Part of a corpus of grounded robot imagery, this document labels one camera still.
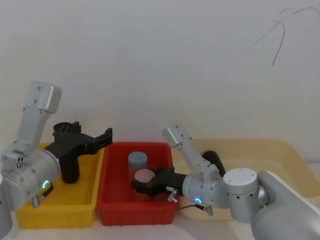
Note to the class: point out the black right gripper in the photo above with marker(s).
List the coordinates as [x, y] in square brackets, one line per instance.
[172, 182]

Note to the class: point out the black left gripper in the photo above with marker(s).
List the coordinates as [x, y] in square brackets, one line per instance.
[70, 146]

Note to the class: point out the pink cylinder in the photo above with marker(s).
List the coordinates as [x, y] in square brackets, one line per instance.
[143, 175]

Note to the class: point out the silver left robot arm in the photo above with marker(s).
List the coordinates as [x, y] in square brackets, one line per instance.
[27, 172]

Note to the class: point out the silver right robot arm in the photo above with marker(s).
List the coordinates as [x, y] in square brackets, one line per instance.
[250, 190]

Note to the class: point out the blue-grey cylinder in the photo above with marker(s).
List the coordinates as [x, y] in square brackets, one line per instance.
[137, 160]

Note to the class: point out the red plastic bin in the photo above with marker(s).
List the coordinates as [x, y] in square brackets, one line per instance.
[117, 185]

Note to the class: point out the black round tube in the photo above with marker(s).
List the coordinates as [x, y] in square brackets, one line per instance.
[63, 128]

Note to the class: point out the black cylinder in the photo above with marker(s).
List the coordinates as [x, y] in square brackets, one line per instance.
[71, 172]
[216, 160]

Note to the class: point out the yellow plastic bin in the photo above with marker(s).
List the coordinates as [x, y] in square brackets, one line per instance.
[67, 195]

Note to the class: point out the cream plastic tray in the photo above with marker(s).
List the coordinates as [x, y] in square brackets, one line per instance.
[262, 155]

